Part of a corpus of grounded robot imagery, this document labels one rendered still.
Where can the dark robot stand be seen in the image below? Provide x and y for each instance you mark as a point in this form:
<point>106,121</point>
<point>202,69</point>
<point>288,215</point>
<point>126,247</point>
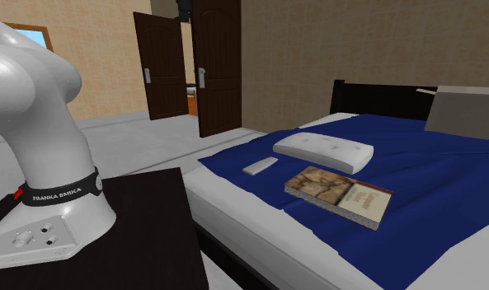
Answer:
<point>147,237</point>

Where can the bed with blue blanket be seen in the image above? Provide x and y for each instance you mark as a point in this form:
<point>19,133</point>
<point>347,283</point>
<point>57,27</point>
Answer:
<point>429,192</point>

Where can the small white remote control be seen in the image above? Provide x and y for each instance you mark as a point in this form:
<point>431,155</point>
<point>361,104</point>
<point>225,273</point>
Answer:
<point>260,165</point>

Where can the grey cardboard box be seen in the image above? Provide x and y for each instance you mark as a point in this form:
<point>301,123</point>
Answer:
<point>461,114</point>

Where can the brown and cream book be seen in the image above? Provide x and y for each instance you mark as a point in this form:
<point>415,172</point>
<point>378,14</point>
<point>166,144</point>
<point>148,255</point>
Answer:
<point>340,196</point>

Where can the dark brown door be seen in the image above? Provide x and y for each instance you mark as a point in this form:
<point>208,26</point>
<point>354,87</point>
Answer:
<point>161,68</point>
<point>218,68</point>

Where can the window with wooden frame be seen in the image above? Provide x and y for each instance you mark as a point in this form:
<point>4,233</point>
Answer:
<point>37,35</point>

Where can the large white remote control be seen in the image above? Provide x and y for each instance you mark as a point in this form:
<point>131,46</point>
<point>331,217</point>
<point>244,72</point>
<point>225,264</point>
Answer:
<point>324,150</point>

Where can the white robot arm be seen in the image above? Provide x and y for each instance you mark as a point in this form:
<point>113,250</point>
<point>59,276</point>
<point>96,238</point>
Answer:
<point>39,132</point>

